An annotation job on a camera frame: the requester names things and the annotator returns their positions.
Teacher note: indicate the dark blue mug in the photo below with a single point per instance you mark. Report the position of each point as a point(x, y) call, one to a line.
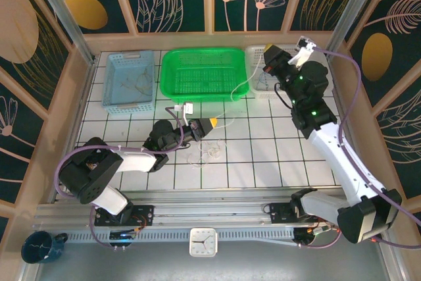
point(37, 248)

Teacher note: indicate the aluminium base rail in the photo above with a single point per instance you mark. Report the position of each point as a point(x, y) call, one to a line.
point(210, 210)

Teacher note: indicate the light blue plastic basket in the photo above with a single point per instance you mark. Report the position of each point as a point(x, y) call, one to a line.
point(128, 70)

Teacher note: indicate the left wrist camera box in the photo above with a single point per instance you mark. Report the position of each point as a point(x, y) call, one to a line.
point(187, 108)

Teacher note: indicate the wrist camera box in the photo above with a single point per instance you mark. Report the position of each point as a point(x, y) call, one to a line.
point(304, 44)
point(187, 108)

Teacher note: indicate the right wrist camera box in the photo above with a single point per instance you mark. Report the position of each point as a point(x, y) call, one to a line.
point(304, 44)

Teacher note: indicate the white plastic basket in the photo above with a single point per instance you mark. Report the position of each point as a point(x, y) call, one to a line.
point(253, 64)

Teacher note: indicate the white square clock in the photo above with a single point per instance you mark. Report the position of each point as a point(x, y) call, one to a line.
point(203, 242)

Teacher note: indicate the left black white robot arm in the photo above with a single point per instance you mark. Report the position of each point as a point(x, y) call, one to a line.
point(89, 179)

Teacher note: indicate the green plastic basket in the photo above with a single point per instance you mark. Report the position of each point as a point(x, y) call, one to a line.
point(204, 73)

